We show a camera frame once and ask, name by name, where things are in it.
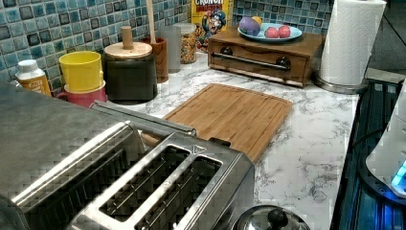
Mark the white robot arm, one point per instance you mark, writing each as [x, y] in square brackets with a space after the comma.
[387, 161]

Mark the stainless steel toaster oven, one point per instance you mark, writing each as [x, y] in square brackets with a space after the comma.
[56, 157]

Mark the bamboo cutting board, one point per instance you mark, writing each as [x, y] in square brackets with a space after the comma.
[246, 118]

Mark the silver two-slot toaster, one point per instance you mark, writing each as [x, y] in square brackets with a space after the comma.
[184, 183]

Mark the brown wooden utensil holder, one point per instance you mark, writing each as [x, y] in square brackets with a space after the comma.
[159, 49]

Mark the black canister with wooden lid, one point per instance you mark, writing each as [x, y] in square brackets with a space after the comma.
[129, 70]

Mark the clear cereal jar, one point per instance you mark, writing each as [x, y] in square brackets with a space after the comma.
[188, 42]

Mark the frosted grey tumbler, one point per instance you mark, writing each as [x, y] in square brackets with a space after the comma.
[172, 35]

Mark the yellow cereal box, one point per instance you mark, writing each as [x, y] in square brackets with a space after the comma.
[210, 17]

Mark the purple toy fruit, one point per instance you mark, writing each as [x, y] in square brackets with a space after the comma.
[249, 26]

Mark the red toy strawberry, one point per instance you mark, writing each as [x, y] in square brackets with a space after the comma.
[284, 31]
[272, 32]

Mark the wooden drawer box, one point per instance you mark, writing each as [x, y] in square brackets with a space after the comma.
[301, 52]

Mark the yellow toy lemon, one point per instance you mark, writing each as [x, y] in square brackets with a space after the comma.
[257, 19]

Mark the steel kettle with black knob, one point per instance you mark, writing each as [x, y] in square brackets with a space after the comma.
[269, 217]

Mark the light blue plate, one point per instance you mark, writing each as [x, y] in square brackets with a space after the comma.
[295, 33]

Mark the yellow mug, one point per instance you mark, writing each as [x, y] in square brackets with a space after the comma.
[82, 71]

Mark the steel paper towel holder base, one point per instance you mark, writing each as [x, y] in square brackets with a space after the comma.
[339, 88]

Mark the orange bottle with white cap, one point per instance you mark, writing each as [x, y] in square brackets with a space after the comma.
[31, 77]

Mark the black drawer handle bar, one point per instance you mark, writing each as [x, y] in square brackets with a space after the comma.
[282, 63]

